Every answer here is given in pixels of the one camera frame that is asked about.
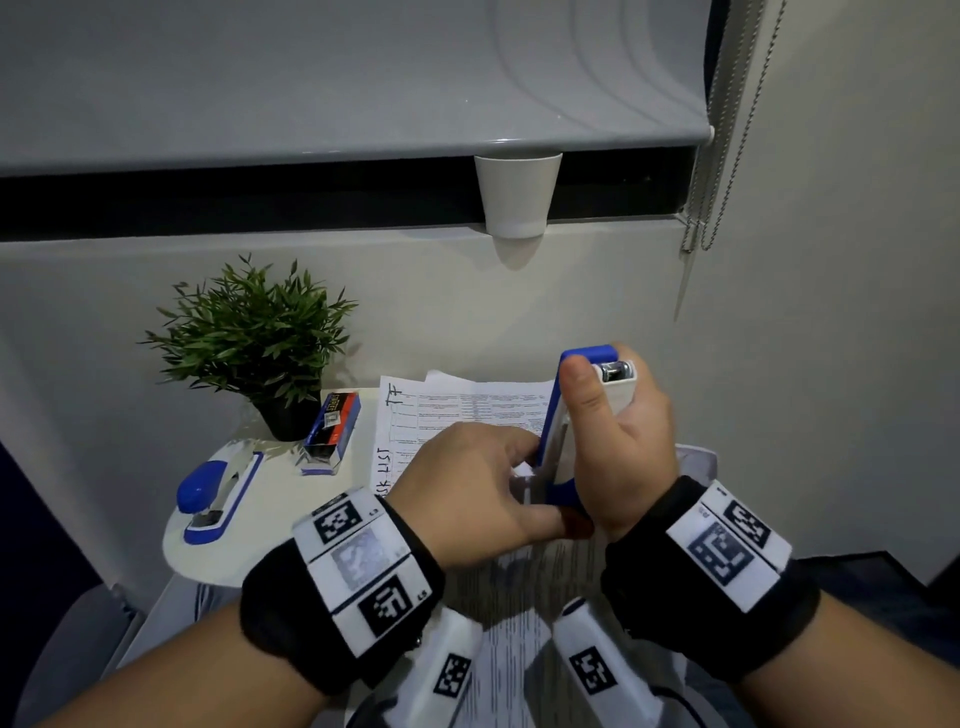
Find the printed paper bundle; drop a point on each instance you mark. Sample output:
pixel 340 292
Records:
pixel 517 637

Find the person's right forearm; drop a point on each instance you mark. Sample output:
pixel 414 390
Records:
pixel 847 675

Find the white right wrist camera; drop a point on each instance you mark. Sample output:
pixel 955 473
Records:
pixel 622 697

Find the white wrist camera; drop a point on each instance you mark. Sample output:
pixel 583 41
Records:
pixel 622 697
pixel 420 675

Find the white hanging cup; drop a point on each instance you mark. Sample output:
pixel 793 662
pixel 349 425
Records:
pixel 517 195

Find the dark window pane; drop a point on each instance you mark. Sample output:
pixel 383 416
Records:
pixel 225 199

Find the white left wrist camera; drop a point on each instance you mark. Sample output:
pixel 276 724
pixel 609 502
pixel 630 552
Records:
pixel 420 675

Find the person's right hand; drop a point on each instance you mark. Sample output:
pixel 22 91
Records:
pixel 630 450

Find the blue white stapler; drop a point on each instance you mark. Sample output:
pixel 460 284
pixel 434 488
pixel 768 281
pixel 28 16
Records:
pixel 589 354
pixel 199 487

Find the stack of printed papers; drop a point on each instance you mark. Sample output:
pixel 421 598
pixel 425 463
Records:
pixel 450 409

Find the person's left hand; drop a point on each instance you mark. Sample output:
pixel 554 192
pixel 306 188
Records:
pixel 472 495

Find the blue staples box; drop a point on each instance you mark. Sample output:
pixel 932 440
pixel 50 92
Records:
pixel 334 427

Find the green potted plant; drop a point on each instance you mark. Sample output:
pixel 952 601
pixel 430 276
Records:
pixel 247 337

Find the grey roller blind rail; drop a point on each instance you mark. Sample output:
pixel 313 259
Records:
pixel 300 75

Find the grey round stool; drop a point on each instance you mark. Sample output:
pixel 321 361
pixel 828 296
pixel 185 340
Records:
pixel 67 660

